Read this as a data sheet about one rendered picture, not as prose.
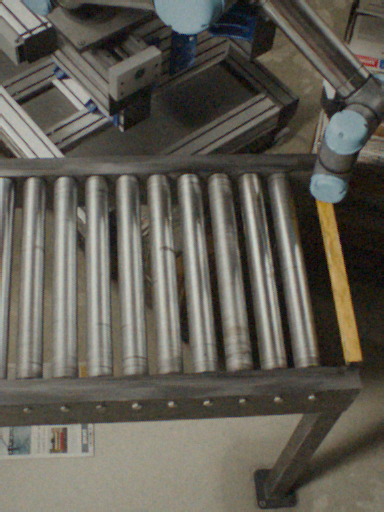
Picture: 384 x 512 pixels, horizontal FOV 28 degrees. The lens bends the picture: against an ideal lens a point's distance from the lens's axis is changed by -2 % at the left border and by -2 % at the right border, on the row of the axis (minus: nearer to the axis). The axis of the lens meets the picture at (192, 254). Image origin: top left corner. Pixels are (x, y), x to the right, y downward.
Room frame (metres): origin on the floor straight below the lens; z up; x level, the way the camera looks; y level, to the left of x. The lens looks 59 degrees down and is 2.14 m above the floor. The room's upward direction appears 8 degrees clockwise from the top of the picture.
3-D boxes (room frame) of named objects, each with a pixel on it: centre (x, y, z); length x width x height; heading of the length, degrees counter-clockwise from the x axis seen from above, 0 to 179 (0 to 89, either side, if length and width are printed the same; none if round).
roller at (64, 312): (0.74, 0.24, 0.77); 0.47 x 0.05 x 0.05; 11
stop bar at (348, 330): (0.83, -0.29, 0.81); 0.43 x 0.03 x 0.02; 11
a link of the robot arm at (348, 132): (1.02, -0.27, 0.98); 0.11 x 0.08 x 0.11; 152
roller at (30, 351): (0.73, 0.31, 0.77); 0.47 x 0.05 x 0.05; 11
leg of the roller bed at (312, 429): (0.59, -0.31, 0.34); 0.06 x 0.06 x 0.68; 11
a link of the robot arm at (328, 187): (1.00, -0.26, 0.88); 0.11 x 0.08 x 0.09; 171
